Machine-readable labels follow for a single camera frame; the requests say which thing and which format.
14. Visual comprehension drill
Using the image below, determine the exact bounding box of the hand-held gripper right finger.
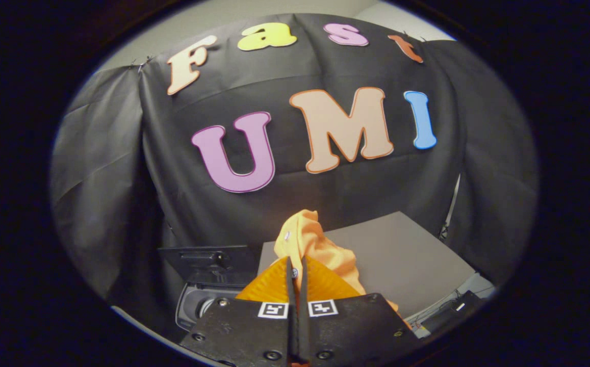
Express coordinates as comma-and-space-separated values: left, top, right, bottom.
300, 256, 418, 367

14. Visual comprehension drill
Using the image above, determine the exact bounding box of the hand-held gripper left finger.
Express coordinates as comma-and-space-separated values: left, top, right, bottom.
180, 256, 300, 367

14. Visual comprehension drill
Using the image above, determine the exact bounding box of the white cabinet with dark top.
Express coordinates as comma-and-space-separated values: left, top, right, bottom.
257, 211, 477, 322

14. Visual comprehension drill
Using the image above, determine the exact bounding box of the black backdrop cloth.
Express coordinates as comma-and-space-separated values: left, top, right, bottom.
50, 13, 539, 327

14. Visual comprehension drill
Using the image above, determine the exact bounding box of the orange garment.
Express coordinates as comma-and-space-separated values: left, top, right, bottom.
273, 209, 413, 327

